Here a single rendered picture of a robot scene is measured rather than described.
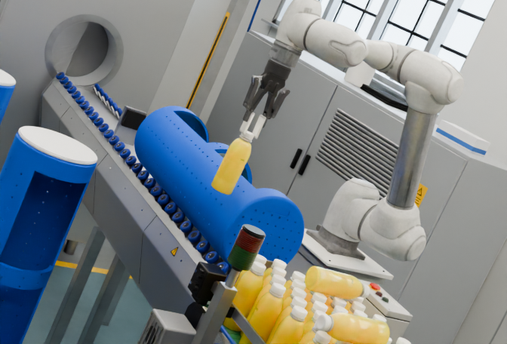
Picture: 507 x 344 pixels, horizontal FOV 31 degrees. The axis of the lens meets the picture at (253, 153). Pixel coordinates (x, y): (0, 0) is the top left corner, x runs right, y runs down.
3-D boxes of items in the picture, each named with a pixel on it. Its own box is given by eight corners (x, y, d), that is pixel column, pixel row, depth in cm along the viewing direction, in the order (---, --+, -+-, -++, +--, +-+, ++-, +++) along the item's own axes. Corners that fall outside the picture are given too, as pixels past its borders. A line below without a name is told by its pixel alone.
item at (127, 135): (131, 144, 399) (145, 112, 396) (134, 147, 396) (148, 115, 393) (111, 137, 394) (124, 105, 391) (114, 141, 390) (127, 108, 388)
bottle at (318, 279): (302, 271, 259) (352, 284, 269) (304, 294, 255) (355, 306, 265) (317, 261, 255) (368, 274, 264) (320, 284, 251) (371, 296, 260)
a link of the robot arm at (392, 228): (381, 234, 348) (427, 262, 335) (353, 247, 337) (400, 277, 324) (427, 44, 314) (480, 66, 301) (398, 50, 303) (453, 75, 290)
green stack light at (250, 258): (244, 261, 233) (251, 244, 232) (254, 273, 228) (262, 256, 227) (222, 256, 230) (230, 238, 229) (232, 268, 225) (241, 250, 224)
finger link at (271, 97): (270, 80, 277) (274, 80, 278) (261, 115, 280) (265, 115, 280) (276, 83, 274) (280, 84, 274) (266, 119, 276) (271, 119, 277)
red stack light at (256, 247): (251, 244, 232) (258, 230, 232) (262, 255, 227) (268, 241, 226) (230, 238, 229) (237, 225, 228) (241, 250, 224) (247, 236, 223)
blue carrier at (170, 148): (184, 181, 370) (213, 118, 365) (281, 287, 297) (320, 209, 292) (121, 162, 355) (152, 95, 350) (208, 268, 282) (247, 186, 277)
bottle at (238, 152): (206, 182, 282) (231, 129, 279) (224, 188, 286) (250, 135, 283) (216, 192, 276) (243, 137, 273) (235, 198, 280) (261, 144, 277)
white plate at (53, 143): (2, 126, 301) (1, 129, 301) (69, 164, 293) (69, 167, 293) (49, 124, 327) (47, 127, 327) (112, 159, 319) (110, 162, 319)
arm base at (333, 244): (333, 235, 364) (339, 222, 363) (366, 261, 346) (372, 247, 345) (298, 227, 353) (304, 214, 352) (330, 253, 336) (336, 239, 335)
